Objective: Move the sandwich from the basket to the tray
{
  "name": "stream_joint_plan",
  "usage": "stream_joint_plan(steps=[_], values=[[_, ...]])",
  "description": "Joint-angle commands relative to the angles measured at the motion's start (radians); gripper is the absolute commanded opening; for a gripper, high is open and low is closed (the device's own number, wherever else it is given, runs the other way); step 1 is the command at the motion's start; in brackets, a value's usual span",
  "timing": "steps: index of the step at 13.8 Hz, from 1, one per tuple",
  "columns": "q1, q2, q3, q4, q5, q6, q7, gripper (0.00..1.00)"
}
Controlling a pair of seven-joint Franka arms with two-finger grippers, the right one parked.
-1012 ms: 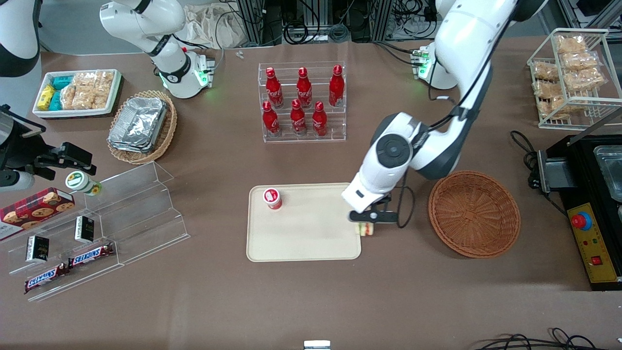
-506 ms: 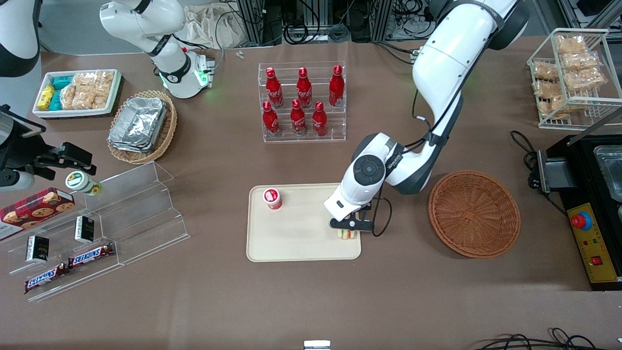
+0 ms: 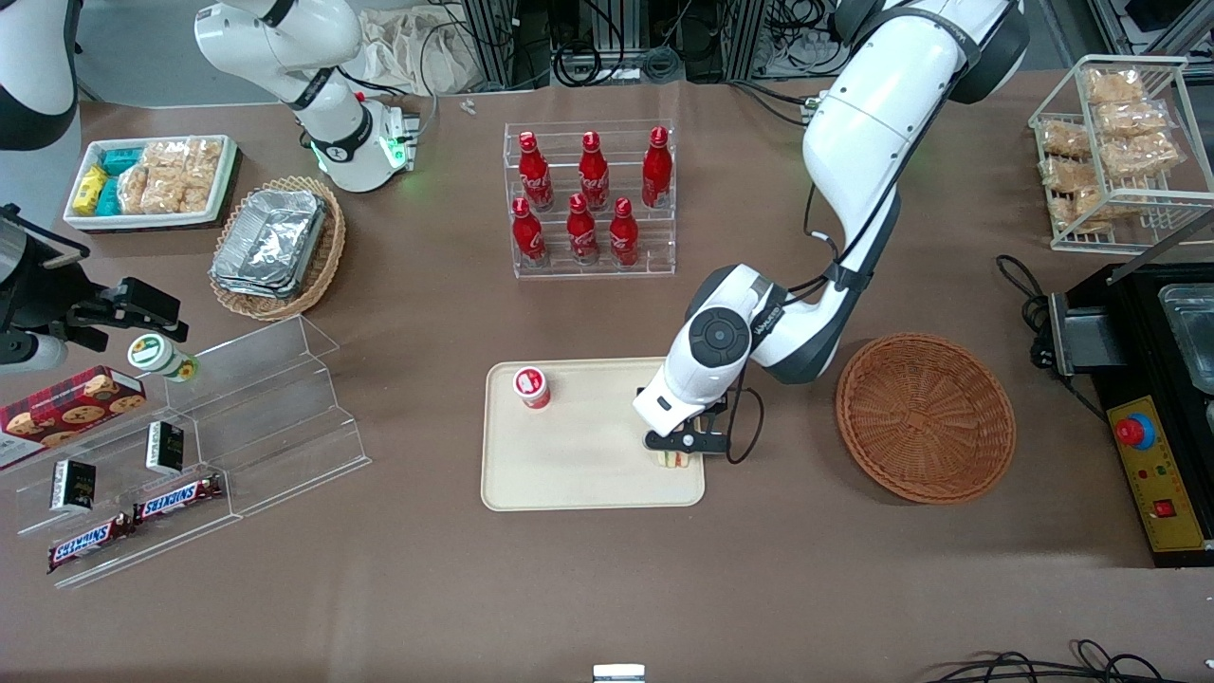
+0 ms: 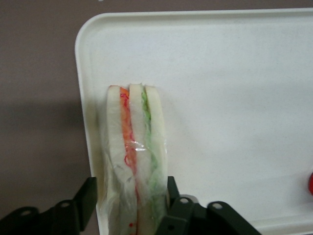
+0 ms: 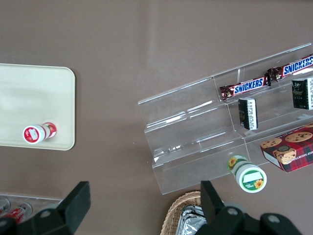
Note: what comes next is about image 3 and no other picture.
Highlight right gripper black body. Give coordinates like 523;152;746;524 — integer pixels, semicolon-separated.
0;211;110;336

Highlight cream plastic tray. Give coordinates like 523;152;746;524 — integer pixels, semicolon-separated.
481;358;707;512

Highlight silver foil tray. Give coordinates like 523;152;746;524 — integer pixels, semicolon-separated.
216;189;329;286
210;256;319;302

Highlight oval wicker basket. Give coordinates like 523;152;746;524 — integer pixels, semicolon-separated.
208;175;348;323

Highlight round brown wicker basket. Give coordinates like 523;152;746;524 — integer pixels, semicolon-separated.
836;333;1017;505

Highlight green lid white cup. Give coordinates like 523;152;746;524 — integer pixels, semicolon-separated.
127;333;201;384

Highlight white rectangular snack container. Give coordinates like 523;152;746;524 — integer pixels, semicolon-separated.
63;134;239;234

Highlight yellow snack packet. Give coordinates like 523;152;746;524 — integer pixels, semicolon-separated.
74;165;111;216

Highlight clear rice cracker packet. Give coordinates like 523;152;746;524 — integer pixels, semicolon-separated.
184;137;225;187
142;169;187;215
118;166;153;215
142;139;191;173

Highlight red tartan cookie box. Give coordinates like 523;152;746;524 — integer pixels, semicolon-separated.
0;365;149;471

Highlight small black box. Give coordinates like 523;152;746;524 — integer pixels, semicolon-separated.
144;420;187;476
48;458;97;515

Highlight red and white cup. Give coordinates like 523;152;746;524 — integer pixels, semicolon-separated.
513;365;554;412

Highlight clear acrylic bottle rack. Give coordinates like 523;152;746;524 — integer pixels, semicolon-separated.
503;119;677;280

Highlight clear acrylic stepped shelf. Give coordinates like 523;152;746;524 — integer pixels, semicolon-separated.
0;315;373;591

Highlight red cola bottle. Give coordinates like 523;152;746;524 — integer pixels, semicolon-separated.
517;130;555;212
578;131;612;212
566;193;601;267
608;196;641;268
641;125;673;211
511;196;549;268

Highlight snickers chocolate bar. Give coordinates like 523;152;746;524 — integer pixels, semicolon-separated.
46;511;135;574
132;473;226;526

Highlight beige cloth bag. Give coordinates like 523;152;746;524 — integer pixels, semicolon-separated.
359;8;487;97

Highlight fried snack packet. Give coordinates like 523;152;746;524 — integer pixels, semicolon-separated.
1038;120;1094;159
1085;67;1146;105
1040;156;1102;196
1052;189;1113;234
1094;100;1169;139
1099;132;1184;178

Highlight black appliance with metal parts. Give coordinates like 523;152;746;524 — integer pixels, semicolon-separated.
1047;260;1214;570

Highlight yellow control panel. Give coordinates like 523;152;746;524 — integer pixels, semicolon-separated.
1107;395;1214;554

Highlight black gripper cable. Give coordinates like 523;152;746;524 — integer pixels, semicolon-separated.
724;386;765;465

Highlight black appliance power cable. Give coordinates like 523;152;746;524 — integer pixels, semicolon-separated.
995;253;1113;420

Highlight coiled black cable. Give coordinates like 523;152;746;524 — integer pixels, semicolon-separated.
553;40;629;84

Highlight aluminium frame rack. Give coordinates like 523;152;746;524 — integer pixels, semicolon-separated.
459;0;771;92

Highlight black floor cables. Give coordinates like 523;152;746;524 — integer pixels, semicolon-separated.
922;638;1214;683

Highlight white wire rack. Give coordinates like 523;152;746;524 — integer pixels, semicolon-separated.
1028;54;1214;254

